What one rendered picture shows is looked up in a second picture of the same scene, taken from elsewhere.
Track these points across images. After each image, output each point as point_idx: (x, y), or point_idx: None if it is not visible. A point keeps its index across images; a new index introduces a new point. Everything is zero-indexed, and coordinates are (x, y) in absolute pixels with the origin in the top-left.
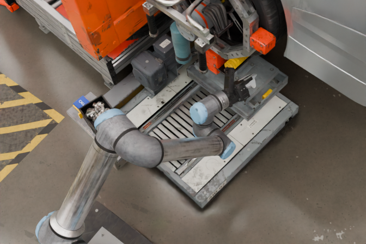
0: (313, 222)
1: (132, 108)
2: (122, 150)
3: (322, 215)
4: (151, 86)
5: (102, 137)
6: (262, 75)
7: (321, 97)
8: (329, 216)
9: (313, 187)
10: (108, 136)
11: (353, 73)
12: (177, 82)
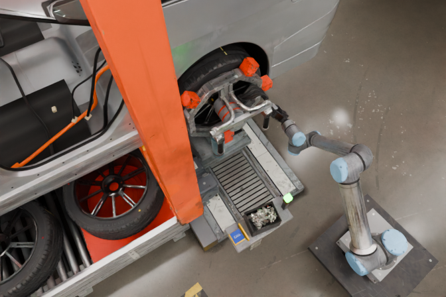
0: (321, 131)
1: (214, 219)
2: (370, 162)
3: (318, 126)
4: (218, 190)
5: (354, 176)
6: None
7: None
8: (319, 122)
9: (299, 124)
10: (358, 169)
11: (310, 46)
12: None
